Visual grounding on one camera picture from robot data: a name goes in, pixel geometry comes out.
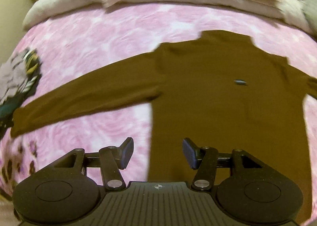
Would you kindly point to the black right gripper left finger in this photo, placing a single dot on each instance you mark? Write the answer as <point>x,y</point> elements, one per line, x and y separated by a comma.
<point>112,160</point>

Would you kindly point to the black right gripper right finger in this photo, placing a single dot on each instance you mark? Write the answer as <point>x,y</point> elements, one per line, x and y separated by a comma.
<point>204,161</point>

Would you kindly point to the brown long-sleeve shirt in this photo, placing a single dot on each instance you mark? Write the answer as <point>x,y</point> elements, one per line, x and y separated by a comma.
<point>219,90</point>

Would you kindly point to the pink floral bedspread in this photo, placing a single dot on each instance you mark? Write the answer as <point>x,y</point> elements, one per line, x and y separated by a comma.
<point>77,42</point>

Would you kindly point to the grey patterned clothes pile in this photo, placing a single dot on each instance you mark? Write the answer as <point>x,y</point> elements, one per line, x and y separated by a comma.
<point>20,76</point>

